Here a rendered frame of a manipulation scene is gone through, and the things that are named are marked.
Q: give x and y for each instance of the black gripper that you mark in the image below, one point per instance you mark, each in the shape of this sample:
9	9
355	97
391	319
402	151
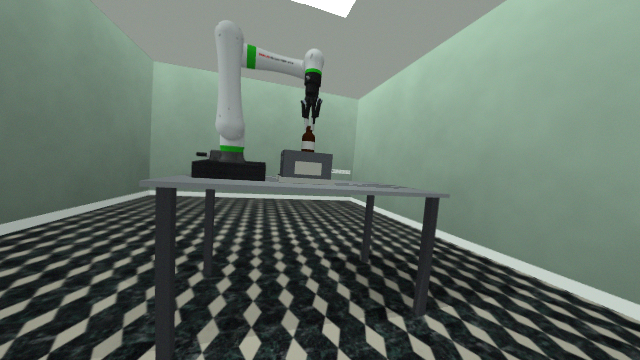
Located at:
312	92

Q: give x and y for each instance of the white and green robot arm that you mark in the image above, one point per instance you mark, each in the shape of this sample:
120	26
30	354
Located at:
233	54

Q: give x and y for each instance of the grey divided crate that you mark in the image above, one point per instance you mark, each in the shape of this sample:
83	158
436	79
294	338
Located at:
301	164

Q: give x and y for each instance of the brown glass bottle with white label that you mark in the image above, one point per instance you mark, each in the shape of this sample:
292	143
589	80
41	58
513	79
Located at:
308	140

